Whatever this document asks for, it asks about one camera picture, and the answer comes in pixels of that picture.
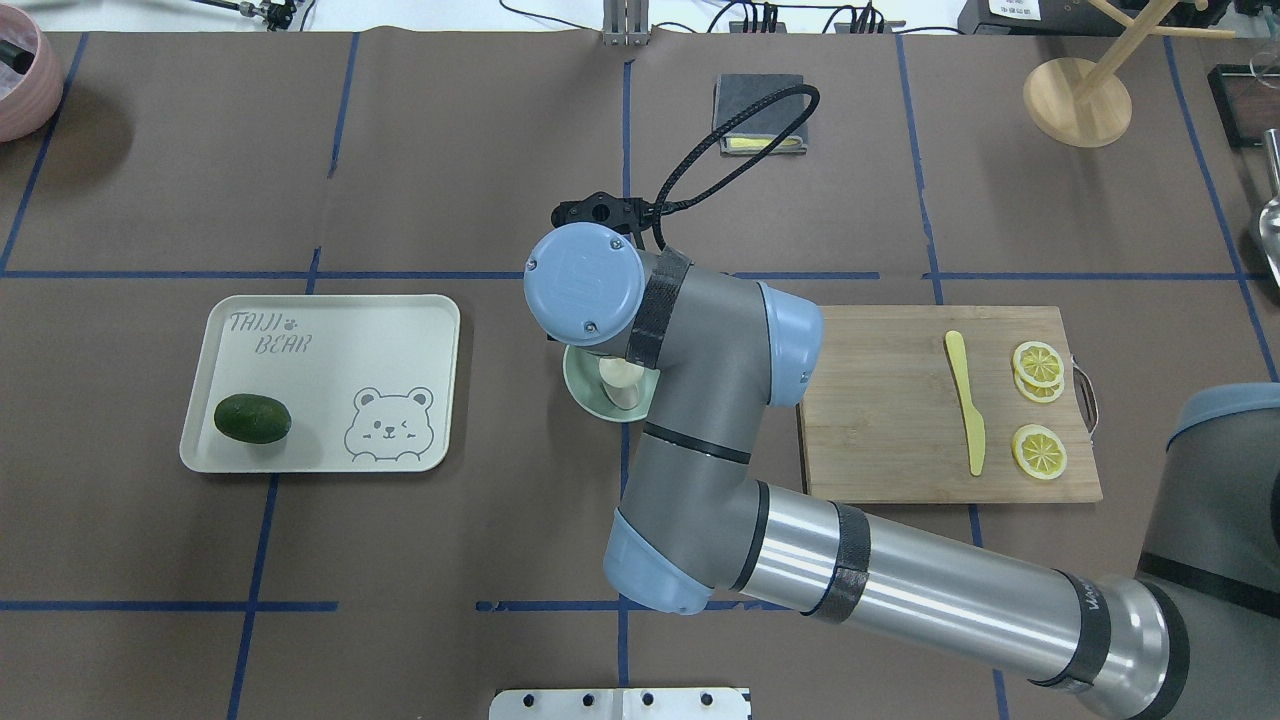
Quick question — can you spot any lemon slice top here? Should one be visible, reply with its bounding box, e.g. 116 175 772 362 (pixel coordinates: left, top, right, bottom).
1011 341 1066 388

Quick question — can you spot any white steamed bun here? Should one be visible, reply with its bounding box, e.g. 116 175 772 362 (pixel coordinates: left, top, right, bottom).
598 357 646 389

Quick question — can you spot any lemon slice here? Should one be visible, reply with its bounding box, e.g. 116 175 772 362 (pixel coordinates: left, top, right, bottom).
1011 424 1068 480
1011 341 1066 388

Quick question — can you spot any white ceramic spoon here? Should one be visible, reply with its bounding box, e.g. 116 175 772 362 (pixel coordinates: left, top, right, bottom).
605 384 644 411

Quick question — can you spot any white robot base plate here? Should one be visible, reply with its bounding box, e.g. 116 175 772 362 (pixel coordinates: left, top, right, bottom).
488 687 753 719

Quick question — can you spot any lemon slice under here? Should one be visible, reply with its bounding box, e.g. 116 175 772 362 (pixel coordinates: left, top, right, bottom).
1014 375 1065 404

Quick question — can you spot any green ceramic bowl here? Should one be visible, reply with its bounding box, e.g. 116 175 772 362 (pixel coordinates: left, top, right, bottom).
562 346 660 423

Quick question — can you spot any green avocado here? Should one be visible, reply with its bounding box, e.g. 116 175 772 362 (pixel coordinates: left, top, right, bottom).
212 393 292 445

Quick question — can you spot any metal scoop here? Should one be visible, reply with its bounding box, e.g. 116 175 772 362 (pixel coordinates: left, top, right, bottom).
1256 128 1279 286

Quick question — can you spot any black tripod stand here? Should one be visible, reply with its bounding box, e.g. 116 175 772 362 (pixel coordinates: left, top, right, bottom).
195 0 300 32

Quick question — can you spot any wooden mug tree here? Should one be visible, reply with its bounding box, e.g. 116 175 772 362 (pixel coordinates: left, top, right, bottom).
1021 1 1236 149

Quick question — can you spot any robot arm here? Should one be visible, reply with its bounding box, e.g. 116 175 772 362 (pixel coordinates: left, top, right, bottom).
524 223 1277 719

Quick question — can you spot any wooden cutting board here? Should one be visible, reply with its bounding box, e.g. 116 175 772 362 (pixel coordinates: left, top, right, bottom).
799 305 1103 503

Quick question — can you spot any cream serving tray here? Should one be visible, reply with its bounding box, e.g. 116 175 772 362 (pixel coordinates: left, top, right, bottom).
179 293 461 474

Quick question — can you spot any lemon slice bottom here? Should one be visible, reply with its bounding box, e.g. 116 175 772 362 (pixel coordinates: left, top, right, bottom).
1011 424 1068 480

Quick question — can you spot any pink bowl with ice cubes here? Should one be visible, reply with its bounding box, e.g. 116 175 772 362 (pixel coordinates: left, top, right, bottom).
1 4 65 143

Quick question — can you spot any yellow plastic knife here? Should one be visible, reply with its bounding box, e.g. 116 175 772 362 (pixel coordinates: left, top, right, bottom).
943 329 987 477

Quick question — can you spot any grey folded cloth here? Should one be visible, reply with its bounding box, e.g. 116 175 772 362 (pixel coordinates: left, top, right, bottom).
712 74 806 156

